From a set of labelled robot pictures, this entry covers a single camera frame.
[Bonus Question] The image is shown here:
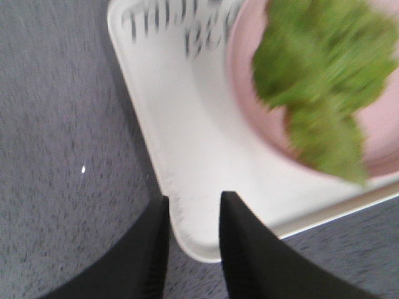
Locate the cream bear serving tray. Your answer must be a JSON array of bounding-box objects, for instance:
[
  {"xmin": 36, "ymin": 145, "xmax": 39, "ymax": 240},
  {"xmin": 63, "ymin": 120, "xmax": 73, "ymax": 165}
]
[{"xmin": 107, "ymin": 1, "xmax": 398, "ymax": 262}]

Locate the pink round plate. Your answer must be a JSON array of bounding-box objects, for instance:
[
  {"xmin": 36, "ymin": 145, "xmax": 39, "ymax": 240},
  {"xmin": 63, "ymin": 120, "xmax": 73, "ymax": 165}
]
[{"xmin": 226, "ymin": 1, "xmax": 398, "ymax": 179}]

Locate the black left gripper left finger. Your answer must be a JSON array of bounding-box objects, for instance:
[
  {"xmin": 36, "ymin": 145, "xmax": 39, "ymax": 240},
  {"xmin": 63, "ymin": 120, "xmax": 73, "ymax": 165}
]
[{"xmin": 45, "ymin": 196, "xmax": 170, "ymax": 298}]

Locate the green lettuce leaf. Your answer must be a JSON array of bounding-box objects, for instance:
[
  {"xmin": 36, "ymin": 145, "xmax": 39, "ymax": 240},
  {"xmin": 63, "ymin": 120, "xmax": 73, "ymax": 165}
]
[{"xmin": 252, "ymin": 1, "xmax": 398, "ymax": 185}]

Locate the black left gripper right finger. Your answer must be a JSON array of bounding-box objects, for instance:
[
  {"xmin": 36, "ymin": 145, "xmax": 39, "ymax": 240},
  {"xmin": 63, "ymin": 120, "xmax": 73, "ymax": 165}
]
[{"xmin": 219, "ymin": 191, "xmax": 375, "ymax": 298}]

